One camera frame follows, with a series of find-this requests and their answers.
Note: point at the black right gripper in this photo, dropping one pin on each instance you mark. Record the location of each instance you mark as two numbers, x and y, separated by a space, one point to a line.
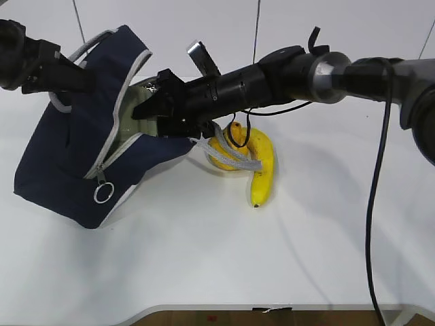
186 108

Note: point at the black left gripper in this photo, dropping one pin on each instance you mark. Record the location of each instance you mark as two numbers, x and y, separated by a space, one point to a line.
40 57

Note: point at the navy blue lunch bag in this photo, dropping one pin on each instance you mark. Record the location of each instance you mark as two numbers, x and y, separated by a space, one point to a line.
72 165

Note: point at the yellow toy pear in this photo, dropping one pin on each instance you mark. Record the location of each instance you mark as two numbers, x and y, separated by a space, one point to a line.
238 136

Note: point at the yellow banana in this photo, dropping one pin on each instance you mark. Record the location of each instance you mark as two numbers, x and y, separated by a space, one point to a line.
261 149

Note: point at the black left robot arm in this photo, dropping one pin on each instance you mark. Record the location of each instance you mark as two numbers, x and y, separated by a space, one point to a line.
13 35

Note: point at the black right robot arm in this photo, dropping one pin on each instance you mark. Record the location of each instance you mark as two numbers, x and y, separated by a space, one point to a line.
314 74

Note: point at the black tape on table edge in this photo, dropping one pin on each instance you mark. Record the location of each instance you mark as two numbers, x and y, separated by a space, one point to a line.
266 310

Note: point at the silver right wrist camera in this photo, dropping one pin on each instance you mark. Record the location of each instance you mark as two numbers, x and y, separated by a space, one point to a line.
202 59

